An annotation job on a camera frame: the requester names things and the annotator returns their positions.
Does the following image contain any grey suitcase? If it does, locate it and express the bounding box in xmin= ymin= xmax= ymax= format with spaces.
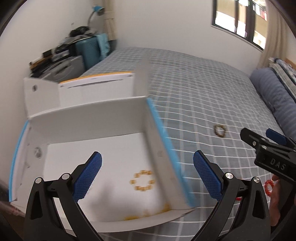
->
xmin=30 ymin=55 xmax=85 ymax=83

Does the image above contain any grey checked bed sheet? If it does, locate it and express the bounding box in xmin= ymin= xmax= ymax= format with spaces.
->
xmin=86 ymin=47 xmax=280 ymax=240

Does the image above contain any red bead bracelet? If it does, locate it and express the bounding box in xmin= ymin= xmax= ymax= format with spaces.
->
xmin=264 ymin=179 xmax=275 ymax=197

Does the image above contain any brown wooden bead bracelet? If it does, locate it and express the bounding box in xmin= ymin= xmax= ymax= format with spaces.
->
xmin=213 ymin=124 xmax=227 ymax=138

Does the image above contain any teal suitcase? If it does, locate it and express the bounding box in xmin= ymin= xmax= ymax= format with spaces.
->
xmin=75 ymin=37 xmax=100 ymax=70

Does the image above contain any right hand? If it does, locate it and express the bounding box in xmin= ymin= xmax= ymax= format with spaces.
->
xmin=269 ymin=175 xmax=280 ymax=226

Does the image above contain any blue desk lamp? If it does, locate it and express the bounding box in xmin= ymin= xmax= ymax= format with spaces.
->
xmin=87 ymin=6 xmax=105 ymax=32

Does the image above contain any yellow bead bracelet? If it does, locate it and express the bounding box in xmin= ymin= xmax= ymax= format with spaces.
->
xmin=129 ymin=170 xmax=156 ymax=192

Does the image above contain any blue striped pillow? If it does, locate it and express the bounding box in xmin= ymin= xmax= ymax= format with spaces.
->
xmin=250 ymin=68 xmax=295 ymax=140

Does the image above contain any white cardboard box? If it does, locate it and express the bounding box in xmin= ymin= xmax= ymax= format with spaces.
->
xmin=9 ymin=59 xmax=198 ymax=233

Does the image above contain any folded patterned quilt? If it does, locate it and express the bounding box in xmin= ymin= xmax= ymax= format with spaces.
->
xmin=268 ymin=58 xmax=295 ymax=102

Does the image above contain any teal cloth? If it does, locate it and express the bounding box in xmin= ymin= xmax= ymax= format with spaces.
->
xmin=96 ymin=33 xmax=110 ymax=61

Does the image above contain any dark framed window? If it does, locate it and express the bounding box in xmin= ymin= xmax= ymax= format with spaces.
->
xmin=212 ymin=0 xmax=267 ymax=50

